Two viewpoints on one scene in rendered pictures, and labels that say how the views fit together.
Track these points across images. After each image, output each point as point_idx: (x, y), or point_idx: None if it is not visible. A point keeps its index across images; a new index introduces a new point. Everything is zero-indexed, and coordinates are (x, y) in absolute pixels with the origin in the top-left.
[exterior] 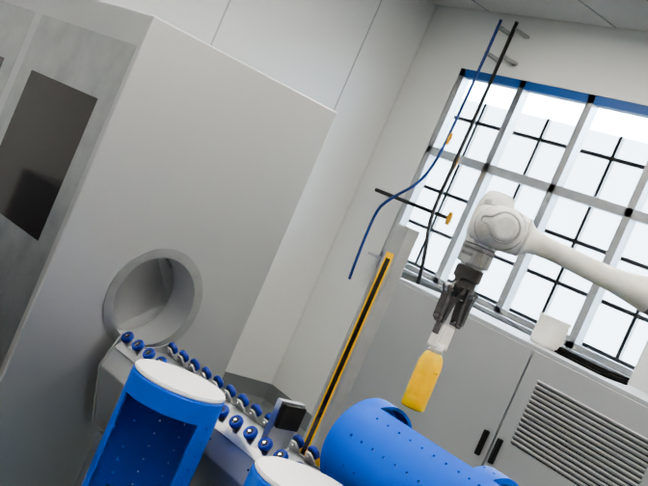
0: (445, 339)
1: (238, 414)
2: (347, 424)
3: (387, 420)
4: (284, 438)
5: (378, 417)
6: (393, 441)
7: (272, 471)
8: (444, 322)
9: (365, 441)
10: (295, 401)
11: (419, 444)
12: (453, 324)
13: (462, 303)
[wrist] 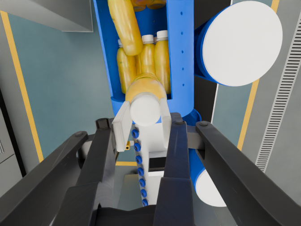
0: (127, 116)
1: (150, 192)
2: (192, 97)
3: (179, 76)
4: (154, 156)
5: (181, 86)
6: (188, 46)
7: (267, 56)
8: (176, 120)
9: (193, 70)
10: (154, 175)
11: (179, 19)
12: (112, 138)
13: (101, 192)
